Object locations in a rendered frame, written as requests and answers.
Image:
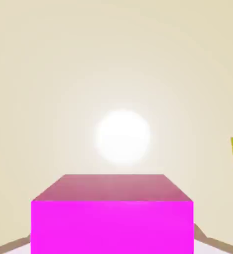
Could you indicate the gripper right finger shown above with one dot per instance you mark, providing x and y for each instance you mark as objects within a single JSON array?
[{"x": 211, "y": 245}]

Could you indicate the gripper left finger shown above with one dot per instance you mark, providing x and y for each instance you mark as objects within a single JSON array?
[{"x": 15, "y": 246}]

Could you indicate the small magenta cube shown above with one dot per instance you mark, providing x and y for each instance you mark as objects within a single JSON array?
[{"x": 112, "y": 222}]

